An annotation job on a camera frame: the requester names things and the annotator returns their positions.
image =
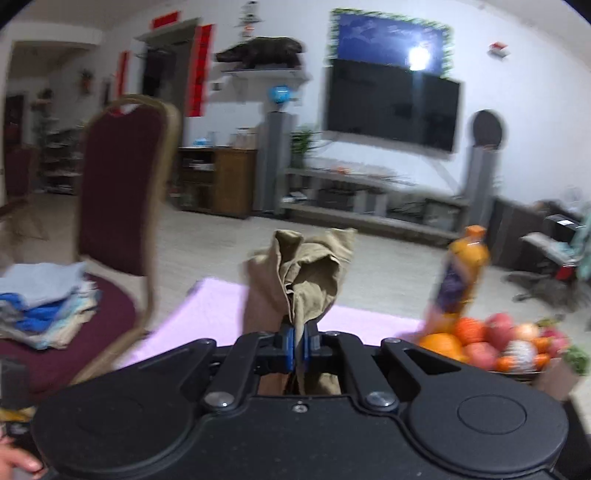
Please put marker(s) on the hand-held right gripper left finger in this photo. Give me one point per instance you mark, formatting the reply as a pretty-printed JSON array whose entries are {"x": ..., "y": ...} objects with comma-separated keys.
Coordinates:
[{"x": 288, "y": 348}]

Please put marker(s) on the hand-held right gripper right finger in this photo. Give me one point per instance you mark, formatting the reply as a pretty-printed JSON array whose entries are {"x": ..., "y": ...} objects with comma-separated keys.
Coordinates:
[{"x": 310, "y": 346}]

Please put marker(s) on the khaki pants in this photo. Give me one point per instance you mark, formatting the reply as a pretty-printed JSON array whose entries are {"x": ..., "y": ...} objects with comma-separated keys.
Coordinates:
[{"x": 304, "y": 277}]

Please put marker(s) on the person's left hand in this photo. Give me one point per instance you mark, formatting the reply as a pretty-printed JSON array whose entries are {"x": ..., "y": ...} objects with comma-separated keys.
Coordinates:
[{"x": 21, "y": 459}]

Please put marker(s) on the beige folded cloth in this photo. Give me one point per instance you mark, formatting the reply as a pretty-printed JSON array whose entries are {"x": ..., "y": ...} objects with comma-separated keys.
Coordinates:
[{"x": 69, "y": 330}]

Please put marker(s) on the pink blanket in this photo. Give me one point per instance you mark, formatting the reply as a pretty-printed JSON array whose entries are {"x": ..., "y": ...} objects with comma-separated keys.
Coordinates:
[{"x": 212, "y": 304}]

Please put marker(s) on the light blue folded cloth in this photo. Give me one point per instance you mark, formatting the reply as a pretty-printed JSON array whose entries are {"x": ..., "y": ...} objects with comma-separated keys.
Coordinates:
[{"x": 44, "y": 281}]

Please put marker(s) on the large orange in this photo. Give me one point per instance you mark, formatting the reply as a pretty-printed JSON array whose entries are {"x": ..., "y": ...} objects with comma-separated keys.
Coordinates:
[{"x": 439, "y": 344}]

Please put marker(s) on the orange in foam net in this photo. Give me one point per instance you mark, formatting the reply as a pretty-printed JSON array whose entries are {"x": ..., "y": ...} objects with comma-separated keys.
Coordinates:
[{"x": 468, "y": 330}]

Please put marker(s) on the grey television stand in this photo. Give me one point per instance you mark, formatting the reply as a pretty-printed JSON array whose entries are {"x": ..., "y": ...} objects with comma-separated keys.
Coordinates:
[{"x": 369, "y": 194}]

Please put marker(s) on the orange juice bottle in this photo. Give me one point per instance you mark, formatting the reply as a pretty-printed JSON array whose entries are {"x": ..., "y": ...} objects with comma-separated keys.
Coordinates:
[{"x": 459, "y": 272}]

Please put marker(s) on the wooden cabinet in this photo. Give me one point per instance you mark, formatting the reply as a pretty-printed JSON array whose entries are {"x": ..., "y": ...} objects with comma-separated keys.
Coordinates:
[{"x": 226, "y": 182}]

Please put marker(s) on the large red apple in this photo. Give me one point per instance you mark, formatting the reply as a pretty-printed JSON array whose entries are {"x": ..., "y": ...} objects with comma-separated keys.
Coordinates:
[{"x": 501, "y": 328}]

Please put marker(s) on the small tangerine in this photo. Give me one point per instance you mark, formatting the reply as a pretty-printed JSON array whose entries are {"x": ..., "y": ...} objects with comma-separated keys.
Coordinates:
[
  {"x": 543, "y": 361},
  {"x": 540, "y": 345},
  {"x": 505, "y": 364}
]

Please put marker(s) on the green houseplant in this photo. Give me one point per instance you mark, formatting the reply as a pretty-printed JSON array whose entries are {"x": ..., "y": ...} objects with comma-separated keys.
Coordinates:
[{"x": 304, "y": 145}]

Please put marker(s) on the fruit in white foam net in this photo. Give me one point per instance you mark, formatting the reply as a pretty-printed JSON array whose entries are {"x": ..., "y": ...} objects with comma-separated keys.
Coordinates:
[{"x": 519, "y": 356}]

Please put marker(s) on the maroon dining chair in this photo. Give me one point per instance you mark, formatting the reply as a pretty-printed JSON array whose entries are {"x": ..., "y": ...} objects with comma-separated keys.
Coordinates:
[
  {"x": 18, "y": 175},
  {"x": 121, "y": 184}
]

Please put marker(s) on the metal fruit tray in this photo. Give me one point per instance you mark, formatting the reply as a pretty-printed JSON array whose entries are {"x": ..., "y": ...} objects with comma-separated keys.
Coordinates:
[{"x": 521, "y": 370}]

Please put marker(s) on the pale apple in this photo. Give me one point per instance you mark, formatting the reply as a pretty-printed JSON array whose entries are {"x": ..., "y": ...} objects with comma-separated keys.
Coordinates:
[{"x": 526, "y": 330}]

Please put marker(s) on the dark low cabinet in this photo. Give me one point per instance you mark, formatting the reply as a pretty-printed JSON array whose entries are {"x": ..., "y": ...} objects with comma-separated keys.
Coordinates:
[{"x": 517, "y": 230}]

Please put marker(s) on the open storage rack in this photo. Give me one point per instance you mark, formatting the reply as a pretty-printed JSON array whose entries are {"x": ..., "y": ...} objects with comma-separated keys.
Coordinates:
[{"x": 57, "y": 147}]

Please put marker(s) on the pink fruit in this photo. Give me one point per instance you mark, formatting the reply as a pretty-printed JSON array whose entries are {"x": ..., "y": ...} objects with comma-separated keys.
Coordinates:
[{"x": 557, "y": 339}]

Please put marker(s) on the grey office chair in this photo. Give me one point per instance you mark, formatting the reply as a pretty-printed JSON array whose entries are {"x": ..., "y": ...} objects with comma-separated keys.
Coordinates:
[{"x": 549, "y": 272}]

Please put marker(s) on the beige plant pot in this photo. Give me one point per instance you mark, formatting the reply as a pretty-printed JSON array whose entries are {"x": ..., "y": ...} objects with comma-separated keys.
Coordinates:
[{"x": 559, "y": 378}]

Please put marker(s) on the blue globe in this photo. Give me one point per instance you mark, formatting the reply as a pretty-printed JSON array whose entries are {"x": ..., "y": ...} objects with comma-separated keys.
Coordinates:
[{"x": 280, "y": 96}]

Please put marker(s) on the flat screen television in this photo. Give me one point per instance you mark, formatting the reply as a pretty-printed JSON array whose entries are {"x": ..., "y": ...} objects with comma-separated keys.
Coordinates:
[{"x": 392, "y": 106}]

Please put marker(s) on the long red door banner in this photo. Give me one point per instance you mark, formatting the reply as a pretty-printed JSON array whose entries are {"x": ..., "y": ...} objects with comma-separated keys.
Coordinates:
[{"x": 201, "y": 69}]

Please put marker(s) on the dark animal figure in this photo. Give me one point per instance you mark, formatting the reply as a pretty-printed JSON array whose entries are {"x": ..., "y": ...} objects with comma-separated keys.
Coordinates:
[{"x": 258, "y": 51}]

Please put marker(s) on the short red door banner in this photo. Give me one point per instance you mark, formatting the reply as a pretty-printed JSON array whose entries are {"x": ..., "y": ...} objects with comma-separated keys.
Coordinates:
[{"x": 166, "y": 21}]

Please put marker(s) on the white wall shelf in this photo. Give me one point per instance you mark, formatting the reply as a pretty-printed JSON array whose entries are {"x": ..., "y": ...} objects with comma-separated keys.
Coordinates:
[{"x": 263, "y": 76}]

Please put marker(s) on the blue wall poster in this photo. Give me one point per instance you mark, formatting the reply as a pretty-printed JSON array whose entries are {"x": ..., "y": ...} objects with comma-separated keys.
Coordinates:
[{"x": 383, "y": 39}]

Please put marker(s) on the white wall device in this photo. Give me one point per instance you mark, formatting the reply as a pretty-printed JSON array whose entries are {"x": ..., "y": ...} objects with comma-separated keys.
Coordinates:
[{"x": 499, "y": 49}]

